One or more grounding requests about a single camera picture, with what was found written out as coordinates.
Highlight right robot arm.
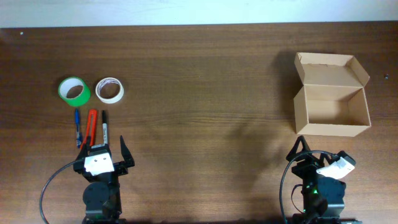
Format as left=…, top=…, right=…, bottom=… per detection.
left=279, top=136, right=360, bottom=224

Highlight brown cardboard box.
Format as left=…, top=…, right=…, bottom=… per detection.
left=294, top=52, right=371, bottom=137

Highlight green tape roll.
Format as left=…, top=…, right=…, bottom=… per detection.
left=58, top=77, right=91, bottom=107

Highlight black permanent marker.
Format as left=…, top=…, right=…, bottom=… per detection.
left=101, top=110, right=108, bottom=144

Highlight blue ballpoint pen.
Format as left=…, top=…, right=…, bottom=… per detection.
left=75, top=108, right=82, bottom=149

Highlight cream masking tape roll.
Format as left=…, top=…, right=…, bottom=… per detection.
left=95, top=77, right=124, bottom=104

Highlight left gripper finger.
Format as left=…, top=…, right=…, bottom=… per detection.
left=80, top=136, right=91, bottom=159
left=120, top=135, right=133, bottom=162

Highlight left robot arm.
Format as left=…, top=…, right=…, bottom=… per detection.
left=73, top=138, right=135, bottom=224

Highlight orange utility knife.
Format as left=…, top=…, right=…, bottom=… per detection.
left=80, top=109, right=98, bottom=148

